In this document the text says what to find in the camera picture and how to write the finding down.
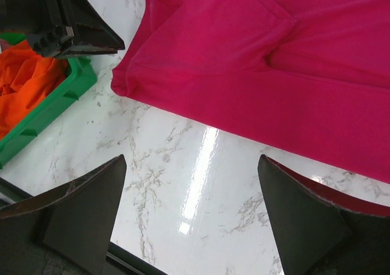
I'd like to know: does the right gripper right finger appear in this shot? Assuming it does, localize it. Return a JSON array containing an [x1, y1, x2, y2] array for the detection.
[[258, 154, 389, 274]]

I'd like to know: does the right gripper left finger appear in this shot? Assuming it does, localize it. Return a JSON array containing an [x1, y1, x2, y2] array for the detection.
[[1, 155, 127, 274]]

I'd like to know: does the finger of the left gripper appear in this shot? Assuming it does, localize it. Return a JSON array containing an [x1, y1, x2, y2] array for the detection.
[[60, 0, 125, 59]]

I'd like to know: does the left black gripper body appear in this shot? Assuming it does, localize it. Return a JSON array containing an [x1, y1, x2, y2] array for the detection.
[[1, 0, 75, 59]]

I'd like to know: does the magenta t-shirt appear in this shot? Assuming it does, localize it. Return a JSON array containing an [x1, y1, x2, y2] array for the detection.
[[111, 0, 389, 182]]

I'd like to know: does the green plastic tray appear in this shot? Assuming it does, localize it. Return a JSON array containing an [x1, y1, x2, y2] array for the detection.
[[1, 34, 97, 166]]

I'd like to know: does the orange t-shirt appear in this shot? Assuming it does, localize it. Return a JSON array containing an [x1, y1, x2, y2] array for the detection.
[[1, 40, 68, 137]]

